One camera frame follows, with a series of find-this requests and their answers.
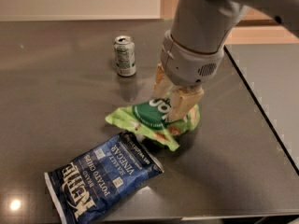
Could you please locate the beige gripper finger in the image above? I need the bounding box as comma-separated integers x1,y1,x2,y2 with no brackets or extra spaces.
152,63,173,99
167,85,204,122

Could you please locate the green rice chip bag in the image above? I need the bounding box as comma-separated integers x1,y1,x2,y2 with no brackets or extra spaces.
106,98,200,151

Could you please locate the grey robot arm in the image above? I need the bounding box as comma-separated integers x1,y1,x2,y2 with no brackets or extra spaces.
153,0,299,122

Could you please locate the blue kettle chip bag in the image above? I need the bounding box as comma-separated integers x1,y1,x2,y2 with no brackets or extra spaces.
44,131,164,224

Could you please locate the silver soda can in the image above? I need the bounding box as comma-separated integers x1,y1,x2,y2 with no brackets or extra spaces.
114,35,136,77

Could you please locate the grey side table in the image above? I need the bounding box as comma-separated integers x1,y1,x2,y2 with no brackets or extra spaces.
226,44,299,171

